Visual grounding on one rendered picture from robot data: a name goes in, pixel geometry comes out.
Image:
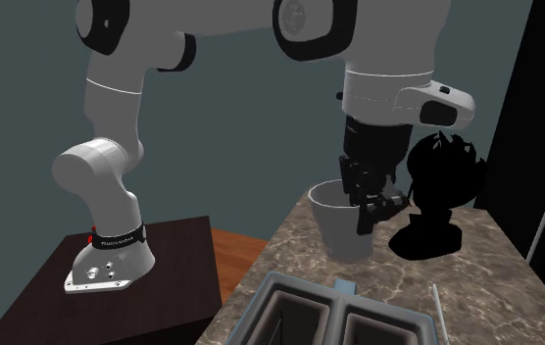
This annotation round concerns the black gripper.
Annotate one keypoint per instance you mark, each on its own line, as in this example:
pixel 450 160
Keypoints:
pixel 377 143

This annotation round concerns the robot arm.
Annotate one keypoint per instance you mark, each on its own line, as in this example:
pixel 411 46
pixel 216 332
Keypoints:
pixel 110 200

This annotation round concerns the grey cup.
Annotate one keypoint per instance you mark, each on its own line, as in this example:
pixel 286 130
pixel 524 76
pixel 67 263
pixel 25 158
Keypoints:
pixel 344 239

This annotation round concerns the black spiky-haired figure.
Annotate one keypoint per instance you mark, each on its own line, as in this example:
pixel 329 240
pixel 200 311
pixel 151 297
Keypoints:
pixel 428 239

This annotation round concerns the blue-grey two-slot toaster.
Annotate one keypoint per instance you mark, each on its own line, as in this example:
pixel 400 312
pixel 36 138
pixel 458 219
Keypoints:
pixel 345 300

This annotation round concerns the thin white stick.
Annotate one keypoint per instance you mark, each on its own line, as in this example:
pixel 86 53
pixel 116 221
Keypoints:
pixel 440 315

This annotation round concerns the dark brown robot stand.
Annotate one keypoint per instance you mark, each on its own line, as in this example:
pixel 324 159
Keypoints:
pixel 181 286

